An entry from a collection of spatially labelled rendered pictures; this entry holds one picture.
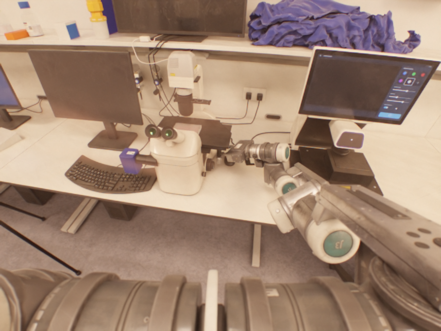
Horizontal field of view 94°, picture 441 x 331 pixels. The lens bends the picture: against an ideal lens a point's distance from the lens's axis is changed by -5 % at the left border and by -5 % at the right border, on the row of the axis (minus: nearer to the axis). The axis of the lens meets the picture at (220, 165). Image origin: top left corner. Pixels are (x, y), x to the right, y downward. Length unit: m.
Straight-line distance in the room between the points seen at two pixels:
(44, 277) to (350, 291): 0.35
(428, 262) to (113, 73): 1.16
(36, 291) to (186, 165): 0.68
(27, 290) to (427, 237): 0.41
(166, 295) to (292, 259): 1.56
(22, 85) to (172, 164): 1.76
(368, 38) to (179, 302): 1.27
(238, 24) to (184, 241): 1.45
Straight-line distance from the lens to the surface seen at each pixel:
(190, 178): 0.93
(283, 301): 0.25
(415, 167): 1.61
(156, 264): 1.71
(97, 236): 1.98
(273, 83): 1.50
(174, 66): 0.93
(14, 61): 2.34
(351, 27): 1.29
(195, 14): 1.33
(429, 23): 1.80
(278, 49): 1.21
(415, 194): 1.41
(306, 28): 1.24
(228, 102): 1.56
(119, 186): 1.13
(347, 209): 0.37
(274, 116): 1.60
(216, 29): 1.31
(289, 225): 0.63
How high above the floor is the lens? 1.51
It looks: 41 degrees down
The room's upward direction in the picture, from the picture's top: 1 degrees clockwise
